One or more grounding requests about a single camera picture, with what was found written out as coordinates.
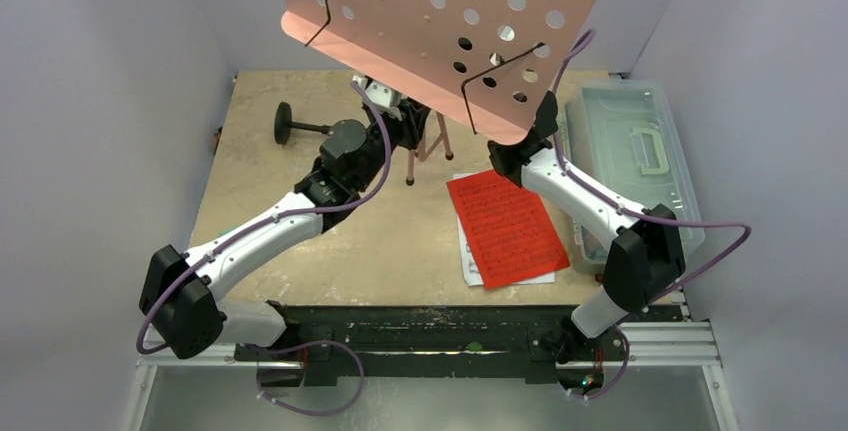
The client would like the pink music stand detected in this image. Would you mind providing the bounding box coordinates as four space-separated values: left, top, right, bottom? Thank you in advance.
281 0 597 145

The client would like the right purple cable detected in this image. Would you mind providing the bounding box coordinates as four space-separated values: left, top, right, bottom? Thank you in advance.
549 28 753 403

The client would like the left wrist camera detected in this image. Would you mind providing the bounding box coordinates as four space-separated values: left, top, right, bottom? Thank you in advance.
351 74 404 121

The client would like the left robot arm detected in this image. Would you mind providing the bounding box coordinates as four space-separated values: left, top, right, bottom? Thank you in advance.
136 99 430 360

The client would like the red sheet music page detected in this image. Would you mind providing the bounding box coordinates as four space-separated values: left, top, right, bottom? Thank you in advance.
445 169 571 291

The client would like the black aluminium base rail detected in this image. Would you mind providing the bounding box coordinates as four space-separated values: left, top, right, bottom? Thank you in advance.
135 305 723 390

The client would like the clear plastic storage box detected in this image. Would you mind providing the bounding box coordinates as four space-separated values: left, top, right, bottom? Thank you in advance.
560 79 701 222

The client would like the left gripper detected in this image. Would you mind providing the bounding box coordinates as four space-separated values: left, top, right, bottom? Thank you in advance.
354 98 429 190

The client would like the black microphone desk stand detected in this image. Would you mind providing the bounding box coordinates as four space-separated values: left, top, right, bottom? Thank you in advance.
273 102 331 145

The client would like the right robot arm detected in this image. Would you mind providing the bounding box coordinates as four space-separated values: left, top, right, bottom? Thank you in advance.
488 91 686 358

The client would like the white sheet music page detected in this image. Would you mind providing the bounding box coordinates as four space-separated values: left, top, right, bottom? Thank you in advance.
451 172 558 288

